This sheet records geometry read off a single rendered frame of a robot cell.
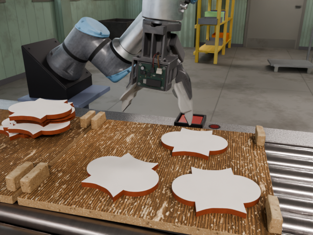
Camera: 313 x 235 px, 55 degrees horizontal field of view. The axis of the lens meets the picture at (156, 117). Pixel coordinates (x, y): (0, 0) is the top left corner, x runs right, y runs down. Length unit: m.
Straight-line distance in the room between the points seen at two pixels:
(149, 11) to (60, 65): 0.72
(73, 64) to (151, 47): 0.70
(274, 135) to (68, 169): 0.50
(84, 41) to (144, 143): 0.59
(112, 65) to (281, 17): 7.37
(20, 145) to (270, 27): 7.87
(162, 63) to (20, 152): 0.36
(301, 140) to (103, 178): 0.49
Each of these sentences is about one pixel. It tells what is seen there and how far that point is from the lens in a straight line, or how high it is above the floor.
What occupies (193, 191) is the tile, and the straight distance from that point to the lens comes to 0.51.
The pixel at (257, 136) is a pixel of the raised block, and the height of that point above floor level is 0.96.
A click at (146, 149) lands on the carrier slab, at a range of 0.65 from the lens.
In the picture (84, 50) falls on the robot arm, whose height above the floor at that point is 1.06.
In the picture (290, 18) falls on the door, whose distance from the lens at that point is 8.35.
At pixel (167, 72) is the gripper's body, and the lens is 0.53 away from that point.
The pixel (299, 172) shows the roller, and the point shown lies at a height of 0.92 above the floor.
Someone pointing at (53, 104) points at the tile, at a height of 1.00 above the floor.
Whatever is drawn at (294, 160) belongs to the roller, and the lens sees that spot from 0.71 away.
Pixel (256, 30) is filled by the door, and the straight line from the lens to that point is 8.33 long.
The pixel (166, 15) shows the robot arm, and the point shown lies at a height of 1.21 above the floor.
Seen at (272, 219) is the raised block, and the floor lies 0.96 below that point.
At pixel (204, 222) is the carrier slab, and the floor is 0.94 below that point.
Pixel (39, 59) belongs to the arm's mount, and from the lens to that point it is 1.23.
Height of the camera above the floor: 1.24
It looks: 22 degrees down
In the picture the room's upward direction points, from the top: straight up
